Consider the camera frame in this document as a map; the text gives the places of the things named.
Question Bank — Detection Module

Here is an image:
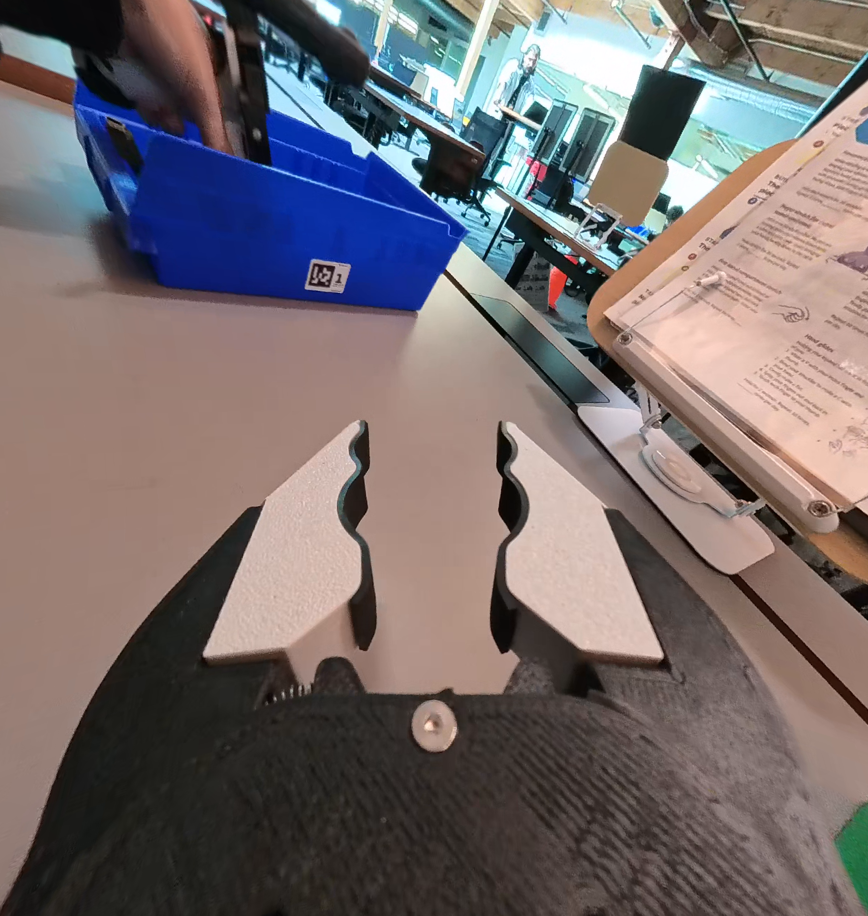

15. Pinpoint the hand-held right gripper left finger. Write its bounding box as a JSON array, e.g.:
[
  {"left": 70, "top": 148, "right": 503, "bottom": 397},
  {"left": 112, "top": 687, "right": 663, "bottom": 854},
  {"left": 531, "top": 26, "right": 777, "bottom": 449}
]
[{"left": 203, "top": 421, "right": 379, "bottom": 688}]

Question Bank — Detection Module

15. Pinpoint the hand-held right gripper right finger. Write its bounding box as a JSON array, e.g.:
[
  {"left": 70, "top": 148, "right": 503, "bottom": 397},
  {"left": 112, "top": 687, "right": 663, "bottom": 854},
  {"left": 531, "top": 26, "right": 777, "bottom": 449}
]
[{"left": 491, "top": 421, "right": 666, "bottom": 695}]

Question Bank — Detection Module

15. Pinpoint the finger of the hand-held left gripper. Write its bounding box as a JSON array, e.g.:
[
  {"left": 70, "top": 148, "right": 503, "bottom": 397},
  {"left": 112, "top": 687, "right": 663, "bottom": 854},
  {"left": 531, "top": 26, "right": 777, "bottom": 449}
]
[{"left": 221, "top": 18, "right": 273, "bottom": 167}]

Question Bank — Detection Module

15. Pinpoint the blue plastic bin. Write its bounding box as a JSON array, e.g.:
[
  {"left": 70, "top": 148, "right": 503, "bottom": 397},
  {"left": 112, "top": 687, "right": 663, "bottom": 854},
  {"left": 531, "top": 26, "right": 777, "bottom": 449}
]
[{"left": 73, "top": 79, "right": 469, "bottom": 312}]

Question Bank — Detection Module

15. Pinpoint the person's left hand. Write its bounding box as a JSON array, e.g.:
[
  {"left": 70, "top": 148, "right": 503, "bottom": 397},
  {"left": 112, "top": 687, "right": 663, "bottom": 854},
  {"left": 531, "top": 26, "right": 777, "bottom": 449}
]
[{"left": 119, "top": 0, "right": 236, "bottom": 156}]

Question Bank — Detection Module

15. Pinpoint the wooden office table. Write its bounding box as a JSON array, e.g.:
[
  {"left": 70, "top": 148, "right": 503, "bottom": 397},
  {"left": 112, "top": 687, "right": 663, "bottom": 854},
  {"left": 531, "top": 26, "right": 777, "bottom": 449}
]
[
  {"left": 494, "top": 185, "right": 624, "bottom": 276},
  {"left": 366, "top": 63, "right": 486, "bottom": 162}
]

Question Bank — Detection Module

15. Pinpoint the clear acrylic sheet holder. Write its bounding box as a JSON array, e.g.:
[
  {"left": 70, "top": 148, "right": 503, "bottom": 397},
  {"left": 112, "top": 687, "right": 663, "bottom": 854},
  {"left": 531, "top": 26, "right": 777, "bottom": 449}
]
[{"left": 613, "top": 271, "right": 868, "bottom": 536}]

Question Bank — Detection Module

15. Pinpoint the black office chair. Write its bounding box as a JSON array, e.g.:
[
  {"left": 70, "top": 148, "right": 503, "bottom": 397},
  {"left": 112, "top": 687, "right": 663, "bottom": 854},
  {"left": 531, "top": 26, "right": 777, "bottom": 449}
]
[{"left": 441, "top": 107, "right": 511, "bottom": 224}]

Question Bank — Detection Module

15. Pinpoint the beige rounded board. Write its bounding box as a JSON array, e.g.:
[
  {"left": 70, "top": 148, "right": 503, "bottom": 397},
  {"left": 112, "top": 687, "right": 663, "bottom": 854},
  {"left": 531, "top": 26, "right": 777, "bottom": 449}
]
[{"left": 587, "top": 139, "right": 669, "bottom": 227}]

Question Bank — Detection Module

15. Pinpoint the black square panel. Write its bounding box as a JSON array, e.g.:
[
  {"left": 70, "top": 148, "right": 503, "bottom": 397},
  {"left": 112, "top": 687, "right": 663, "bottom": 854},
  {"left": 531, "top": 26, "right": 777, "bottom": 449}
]
[{"left": 618, "top": 64, "right": 708, "bottom": 163}]

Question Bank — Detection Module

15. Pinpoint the printed instruction sheet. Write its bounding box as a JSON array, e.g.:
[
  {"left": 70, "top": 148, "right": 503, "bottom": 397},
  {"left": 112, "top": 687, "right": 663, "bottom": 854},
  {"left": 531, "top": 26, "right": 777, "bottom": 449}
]
[{"left": 604, "top": 68, "right": 868, "bottom": 516}]

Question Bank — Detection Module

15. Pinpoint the wooden display board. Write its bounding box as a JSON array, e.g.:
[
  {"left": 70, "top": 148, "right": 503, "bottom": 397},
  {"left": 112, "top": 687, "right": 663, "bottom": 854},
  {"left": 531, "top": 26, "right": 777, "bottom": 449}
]
[{"left": 586, "top": 21, "right": 868, "bottom": 596}]

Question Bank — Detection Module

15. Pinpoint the white clamp mount plate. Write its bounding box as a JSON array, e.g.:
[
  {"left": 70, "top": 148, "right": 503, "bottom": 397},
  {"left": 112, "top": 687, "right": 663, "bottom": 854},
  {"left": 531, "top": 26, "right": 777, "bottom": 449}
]
[{"left": 577, "top": 383, "right": 776, "bottom": 575}]

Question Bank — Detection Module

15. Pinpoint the black desk cable lid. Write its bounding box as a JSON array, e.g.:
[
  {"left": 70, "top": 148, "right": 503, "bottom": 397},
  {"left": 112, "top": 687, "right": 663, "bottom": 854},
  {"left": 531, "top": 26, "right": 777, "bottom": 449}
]
[{"left": 470, "top": 292, "right": 612, "bottom": 410}]

